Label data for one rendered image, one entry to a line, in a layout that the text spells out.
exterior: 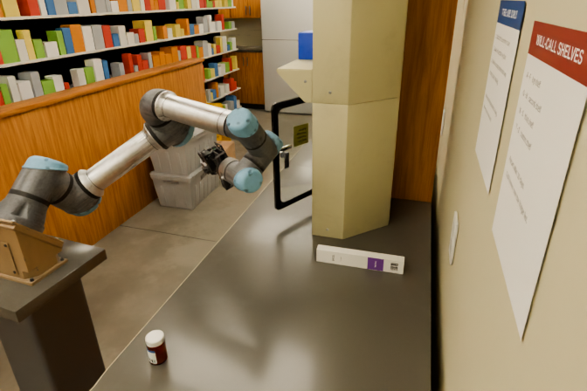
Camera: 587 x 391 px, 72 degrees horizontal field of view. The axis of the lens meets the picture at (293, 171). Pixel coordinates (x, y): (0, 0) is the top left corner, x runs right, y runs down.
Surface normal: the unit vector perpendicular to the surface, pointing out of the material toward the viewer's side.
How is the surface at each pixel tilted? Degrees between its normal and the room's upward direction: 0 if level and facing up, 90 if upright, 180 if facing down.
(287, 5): 90
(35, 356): 90
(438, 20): 90
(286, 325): 0
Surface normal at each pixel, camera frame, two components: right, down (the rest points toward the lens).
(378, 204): 0.47, 0.34
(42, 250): 0.94, 0.11
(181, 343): -0.01, -0.92
